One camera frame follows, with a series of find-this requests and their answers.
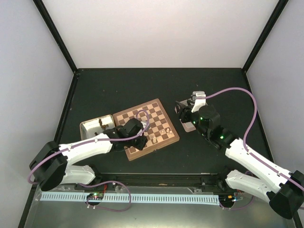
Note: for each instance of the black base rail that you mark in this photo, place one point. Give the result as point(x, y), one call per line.
point(205, 182)

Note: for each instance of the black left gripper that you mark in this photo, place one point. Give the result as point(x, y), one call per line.
point(140, 146)

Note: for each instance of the silver pink tin tray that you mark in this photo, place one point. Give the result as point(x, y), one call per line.
point(189, 126)

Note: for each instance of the circuit board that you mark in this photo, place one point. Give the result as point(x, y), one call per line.
point(95, 196)
point(230, 197)

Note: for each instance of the wooden chess board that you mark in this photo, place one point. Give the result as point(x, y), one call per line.
point(159, 121)

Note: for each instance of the white slotted cable duct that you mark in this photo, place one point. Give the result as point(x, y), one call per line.
point(133, 198)

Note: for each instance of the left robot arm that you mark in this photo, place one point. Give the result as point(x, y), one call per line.
point(56, 164)

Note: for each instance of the right circuit board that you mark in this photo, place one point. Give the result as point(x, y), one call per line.
point(230, 197)

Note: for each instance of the dark chess pieces pile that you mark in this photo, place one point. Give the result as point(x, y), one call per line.
point(102, 126)

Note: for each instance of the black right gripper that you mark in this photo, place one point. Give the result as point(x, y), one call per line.
point(184, 111)

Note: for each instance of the left circuit board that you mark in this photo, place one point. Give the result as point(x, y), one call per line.
point(95, 196)

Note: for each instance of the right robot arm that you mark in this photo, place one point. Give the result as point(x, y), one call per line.
point(281, 189)

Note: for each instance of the gold tin tray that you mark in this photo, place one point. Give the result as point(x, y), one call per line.
point(87, 128)

